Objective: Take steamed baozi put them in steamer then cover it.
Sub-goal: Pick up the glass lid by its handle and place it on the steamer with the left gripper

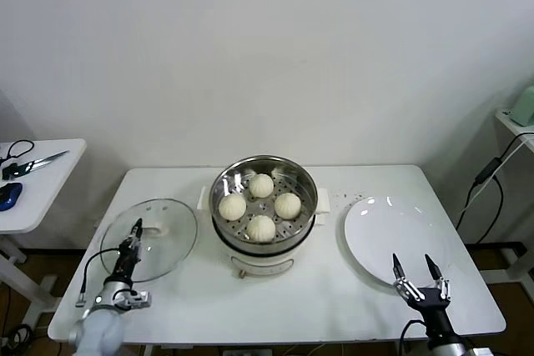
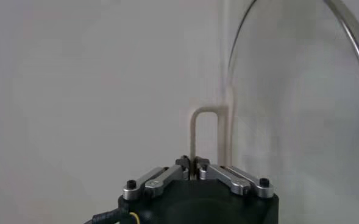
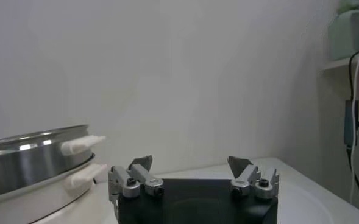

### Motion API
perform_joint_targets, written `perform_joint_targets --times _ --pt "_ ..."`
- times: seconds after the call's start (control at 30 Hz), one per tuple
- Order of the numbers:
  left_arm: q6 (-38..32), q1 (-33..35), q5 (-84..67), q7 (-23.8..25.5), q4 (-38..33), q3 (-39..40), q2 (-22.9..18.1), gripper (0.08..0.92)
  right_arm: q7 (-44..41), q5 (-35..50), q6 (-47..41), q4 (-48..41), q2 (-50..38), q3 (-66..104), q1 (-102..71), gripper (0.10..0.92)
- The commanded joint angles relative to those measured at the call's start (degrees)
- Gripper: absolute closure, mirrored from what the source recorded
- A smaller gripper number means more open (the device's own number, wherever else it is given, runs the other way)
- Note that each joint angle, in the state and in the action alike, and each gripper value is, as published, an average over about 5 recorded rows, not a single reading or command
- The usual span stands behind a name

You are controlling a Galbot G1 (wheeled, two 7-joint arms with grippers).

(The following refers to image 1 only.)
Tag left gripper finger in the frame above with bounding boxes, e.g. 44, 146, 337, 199
123, 217, 143, 253
132, 225, 145, 258

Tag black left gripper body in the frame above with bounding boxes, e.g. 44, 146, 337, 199
108, 245, 142, 286

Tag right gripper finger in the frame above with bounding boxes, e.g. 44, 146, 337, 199
390, 253, 426, 303
424, 253, 452, 302

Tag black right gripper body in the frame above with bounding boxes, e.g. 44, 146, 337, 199
411, 287, 456, 341

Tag oval glass pot lid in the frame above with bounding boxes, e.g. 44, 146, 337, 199
99, 198, 199, 283

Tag white steamed baozi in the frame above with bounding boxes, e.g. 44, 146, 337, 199
274, 192, 302, 220
249, 173, 275, 199
218, 193, 247, 222
246, 214, 277, 244

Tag perforated steel steamer basket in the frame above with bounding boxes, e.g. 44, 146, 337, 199
199, 154, 334, 245

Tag large white plate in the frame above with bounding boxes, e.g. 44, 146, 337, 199
343, 196, 452, 290

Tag white side table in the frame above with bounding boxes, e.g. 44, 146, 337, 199
0, 138, 88, 332

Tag white electric cooker base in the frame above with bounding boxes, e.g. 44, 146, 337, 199
212, 213, 330, 280

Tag blue computer mouse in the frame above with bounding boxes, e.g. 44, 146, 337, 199
0, 183, 24, 211

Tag white shelf stand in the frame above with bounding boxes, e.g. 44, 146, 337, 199
495, 108, 534, 286

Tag pale green appliance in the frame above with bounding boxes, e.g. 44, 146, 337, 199
509, 83, 534, 127

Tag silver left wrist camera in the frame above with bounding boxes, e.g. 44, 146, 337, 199
118, 288, 153, 311

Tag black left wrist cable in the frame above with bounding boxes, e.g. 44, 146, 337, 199
74, 247, 126, 309

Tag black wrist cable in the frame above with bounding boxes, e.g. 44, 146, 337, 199
74, 247, 126, 309
398, 318, 431, 356

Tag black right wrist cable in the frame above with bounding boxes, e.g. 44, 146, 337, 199
398, 318, 431, 356

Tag black-handled steel scissors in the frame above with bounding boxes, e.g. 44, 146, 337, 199
0, 139, 70, 180

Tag black power adapter cable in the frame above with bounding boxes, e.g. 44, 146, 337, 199
456, 133, 534, 245

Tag black floor cable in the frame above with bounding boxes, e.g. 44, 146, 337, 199
0, 324, 37, 353

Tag thin white cable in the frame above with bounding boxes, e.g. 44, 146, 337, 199
456, 138, 534, 228

